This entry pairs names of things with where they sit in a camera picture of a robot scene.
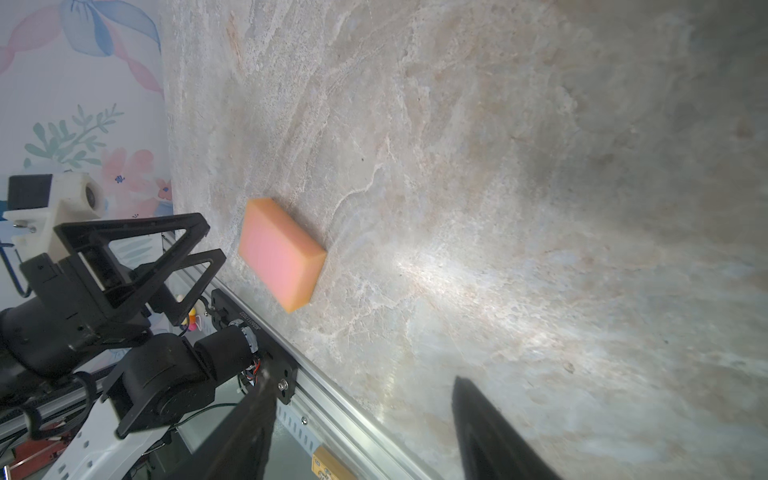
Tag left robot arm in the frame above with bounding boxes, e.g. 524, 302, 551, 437
1, 213, 257, 479

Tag pink sponge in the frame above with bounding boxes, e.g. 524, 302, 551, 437
238, 198, 327, 313

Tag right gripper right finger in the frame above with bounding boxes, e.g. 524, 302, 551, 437
452, 377, 560, 480

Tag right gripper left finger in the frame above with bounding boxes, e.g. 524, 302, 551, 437
169, 375, 278, 480

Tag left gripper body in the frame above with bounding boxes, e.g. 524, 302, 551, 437
1, 254, 150, 378

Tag small circuit board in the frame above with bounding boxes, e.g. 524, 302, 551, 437
311, 446, 357, 480

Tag colourful toy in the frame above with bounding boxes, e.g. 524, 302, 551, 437
185, 307, 199, 331

